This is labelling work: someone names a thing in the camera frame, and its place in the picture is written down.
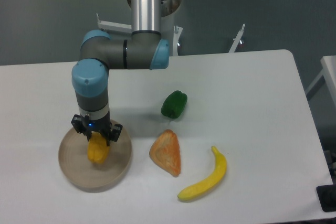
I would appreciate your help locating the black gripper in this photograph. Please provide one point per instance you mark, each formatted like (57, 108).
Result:
(96, 121)

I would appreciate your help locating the yellow bell pepper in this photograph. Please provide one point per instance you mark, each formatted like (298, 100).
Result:
(98, 150)

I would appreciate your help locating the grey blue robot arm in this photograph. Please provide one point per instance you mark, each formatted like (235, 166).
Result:
(99, 53)

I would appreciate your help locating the beige round plate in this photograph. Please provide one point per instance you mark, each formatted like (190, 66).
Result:
(88, 176)

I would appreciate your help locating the green bell pepper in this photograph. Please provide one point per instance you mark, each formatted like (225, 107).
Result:
(174, 105)

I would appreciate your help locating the orange triangular pastry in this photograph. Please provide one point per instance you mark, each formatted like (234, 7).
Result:
(165, 153)

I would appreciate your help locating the yellow banana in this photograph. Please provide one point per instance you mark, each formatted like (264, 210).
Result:
(210, 182)

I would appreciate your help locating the white side table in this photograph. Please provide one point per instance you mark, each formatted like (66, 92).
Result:
(325, 76)

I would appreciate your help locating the black device at edge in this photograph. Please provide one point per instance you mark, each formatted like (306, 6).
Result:
(326, 195)

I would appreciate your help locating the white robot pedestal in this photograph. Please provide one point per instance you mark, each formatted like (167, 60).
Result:
(169, 29)

